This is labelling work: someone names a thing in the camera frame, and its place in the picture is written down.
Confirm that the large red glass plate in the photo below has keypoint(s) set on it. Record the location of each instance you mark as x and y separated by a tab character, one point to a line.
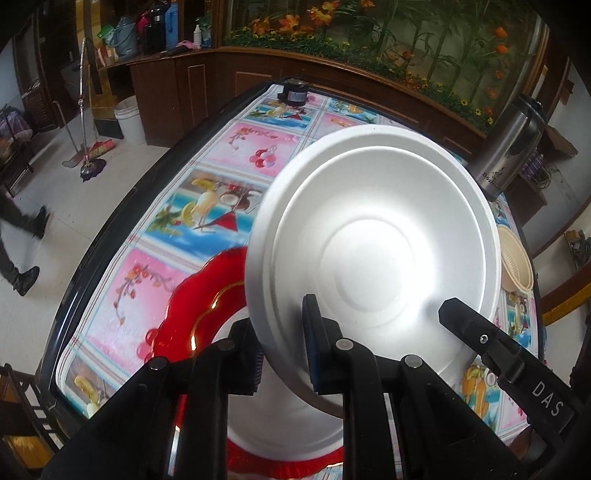
178	314

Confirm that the white bottle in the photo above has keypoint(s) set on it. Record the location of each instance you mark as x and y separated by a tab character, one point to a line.
198	37

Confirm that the white plastic bucket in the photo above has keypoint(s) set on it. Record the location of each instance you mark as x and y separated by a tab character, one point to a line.
130	122

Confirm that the curved wooden cabinet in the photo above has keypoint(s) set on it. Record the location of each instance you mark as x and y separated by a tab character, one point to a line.
198	92

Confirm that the colourful bristle broom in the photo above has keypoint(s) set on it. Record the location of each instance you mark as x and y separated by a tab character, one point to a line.
101	147

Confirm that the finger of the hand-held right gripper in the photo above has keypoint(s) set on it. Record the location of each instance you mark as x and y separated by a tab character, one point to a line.
480	339

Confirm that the purple cloth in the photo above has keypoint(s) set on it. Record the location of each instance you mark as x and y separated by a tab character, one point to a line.
14	124

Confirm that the wooden chair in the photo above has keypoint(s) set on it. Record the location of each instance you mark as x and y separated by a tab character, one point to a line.
18	406

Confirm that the small beige strainer bowl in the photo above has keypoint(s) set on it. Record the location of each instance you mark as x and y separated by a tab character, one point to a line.
515	263

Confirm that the fruit print tablecloth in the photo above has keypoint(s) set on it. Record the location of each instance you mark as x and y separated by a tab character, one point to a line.
152	277

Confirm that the blue water jug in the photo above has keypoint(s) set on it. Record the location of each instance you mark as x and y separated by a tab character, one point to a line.
172	27

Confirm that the black thermos flask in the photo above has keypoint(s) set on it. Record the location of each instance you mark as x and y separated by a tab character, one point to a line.
154	34

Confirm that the stainless steel thermos kettle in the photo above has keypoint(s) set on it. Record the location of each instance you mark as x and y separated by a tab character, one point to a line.
508	147

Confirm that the wooden side cabinet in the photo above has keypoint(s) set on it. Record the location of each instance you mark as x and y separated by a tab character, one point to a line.
526	198

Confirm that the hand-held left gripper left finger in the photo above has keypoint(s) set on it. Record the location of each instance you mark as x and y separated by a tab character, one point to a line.
255	376

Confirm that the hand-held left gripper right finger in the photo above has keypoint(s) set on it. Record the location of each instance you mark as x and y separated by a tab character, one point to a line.
313	355

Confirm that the pink cloth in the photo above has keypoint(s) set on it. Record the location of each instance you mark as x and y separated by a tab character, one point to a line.
187	45

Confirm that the green bottle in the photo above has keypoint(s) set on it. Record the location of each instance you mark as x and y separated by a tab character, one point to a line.
205	34

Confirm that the large white bowl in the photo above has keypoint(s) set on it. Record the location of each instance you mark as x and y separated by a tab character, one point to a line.
277	424

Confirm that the small white bowl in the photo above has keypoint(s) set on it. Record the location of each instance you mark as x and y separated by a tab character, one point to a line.
378	230

